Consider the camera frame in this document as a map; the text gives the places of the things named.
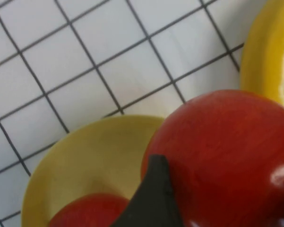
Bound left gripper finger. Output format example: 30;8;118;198
108;155;187;227

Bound red apple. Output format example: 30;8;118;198
141;89;284;227
49;193;130;227

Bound strongly curved yellow banana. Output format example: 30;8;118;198
240;0;284;107

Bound yellow round plate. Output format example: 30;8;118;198
21;114;166;227

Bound white black-grid tablecloth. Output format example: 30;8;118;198
0;0;284;227

